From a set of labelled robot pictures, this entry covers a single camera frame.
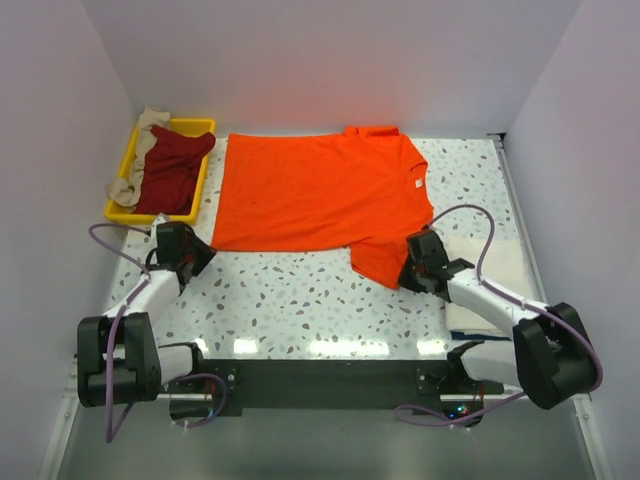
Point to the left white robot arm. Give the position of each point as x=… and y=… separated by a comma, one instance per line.
x=118, y=359

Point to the aluminium frame rail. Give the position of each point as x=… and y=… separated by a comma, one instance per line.
x=285, y=309

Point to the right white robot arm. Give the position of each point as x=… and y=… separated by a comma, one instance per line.
x=547, y=352

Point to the dark red t-shirt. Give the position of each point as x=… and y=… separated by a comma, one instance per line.
x=171, y=172

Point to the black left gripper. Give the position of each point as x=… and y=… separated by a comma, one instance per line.
x=205, y=252

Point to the folded navy blue t-shirt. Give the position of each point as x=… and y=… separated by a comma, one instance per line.
x=481, y=336

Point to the yellow plastic bin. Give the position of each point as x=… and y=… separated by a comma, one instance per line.
x=193, y=127

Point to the orange t-shirt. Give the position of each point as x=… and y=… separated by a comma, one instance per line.
x=364, y=188

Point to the beige t-shirt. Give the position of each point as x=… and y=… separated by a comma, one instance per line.
x=126, y=192

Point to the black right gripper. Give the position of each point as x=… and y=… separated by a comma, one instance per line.
x=404, y=279

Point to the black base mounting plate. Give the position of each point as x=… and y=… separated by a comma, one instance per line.
x=328, y=385

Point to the folded white t-shirt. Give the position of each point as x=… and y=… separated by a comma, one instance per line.
x=504, y=264

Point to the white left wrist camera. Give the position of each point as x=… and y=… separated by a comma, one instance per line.
x=160, y=219

